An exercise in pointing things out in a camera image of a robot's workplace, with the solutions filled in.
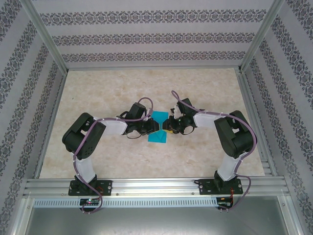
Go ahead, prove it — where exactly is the blue square paper sheet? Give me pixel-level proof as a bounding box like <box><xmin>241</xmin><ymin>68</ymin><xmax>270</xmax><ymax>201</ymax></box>
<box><xmin>147</xmin><ymin>110</ymin><xmax>169</xmax><ymax>144</ymax></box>

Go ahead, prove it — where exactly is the grey metal shelf panel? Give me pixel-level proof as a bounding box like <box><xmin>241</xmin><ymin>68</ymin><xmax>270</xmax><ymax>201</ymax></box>
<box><xmin>24</xmin><ymin>207</ymin><xmax>298</xmax><ymax>235</ymax></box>

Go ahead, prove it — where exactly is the aluminium frame cross rail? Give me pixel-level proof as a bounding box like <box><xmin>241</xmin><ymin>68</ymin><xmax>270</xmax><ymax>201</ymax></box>
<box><xmin>66</xmin><ymin>64</ymin><xmax>242</xmax><ymax>72</ymax></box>

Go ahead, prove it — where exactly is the aluminium mounting rail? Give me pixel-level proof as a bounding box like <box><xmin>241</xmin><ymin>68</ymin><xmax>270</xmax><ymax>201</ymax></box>
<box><xmin>23</xmin><ymin>176</ymin><xmax>291</xmax><ymax>198</ymax></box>

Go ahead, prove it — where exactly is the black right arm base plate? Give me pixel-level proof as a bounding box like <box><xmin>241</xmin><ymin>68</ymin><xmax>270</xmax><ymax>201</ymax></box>
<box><xmin>199</xmin><ymin>178</ymin><xmax>244</xmax><ymax>196</ymax></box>

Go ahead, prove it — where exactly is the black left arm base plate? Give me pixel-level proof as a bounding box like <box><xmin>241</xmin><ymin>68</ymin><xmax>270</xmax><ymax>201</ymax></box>
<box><xmin>68</xmin><ymin>180</ymin><xmax>113</xmax><ymax>196</ymax></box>

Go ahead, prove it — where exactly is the aluminium frame side rail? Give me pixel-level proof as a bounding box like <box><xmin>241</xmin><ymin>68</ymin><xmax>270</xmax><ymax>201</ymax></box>
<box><xmin>33</xmin><ymin>70</ymin><xmax>68</xmax><ymax>179</ymax></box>
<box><xmin>236</xmin><ymin>70</ymin><xmax>278</xmax><ymax>177</ymax></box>

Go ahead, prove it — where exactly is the slotted grey cable duct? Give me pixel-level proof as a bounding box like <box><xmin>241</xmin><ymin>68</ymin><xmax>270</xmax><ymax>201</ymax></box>
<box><xmin>33</xmin><ymin>197</ymin><xmax>219</xmax><ymax>209</ymax></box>

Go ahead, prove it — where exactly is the aluminium frame post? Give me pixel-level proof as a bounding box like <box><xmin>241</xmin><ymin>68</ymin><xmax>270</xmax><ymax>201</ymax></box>
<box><xmin>21</xmin><ymin>0</ymin><xmax>68</xmax><ymax>72</ymax></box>
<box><xmin>240</xmin><ymin>0</ymin><xmax>287</xmax><ymax>72</ymax></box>

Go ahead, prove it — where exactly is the aluminium frame beam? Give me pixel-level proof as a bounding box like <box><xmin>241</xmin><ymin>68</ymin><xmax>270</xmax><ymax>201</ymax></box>
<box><xmin>278</xmin><ymin>195</ymin><xmax>305</xmax><ymax>235</ymax></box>
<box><xmin>11</xmin><ymin>197</ymin><xmax>35</xmax><ymax>235</ymax></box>

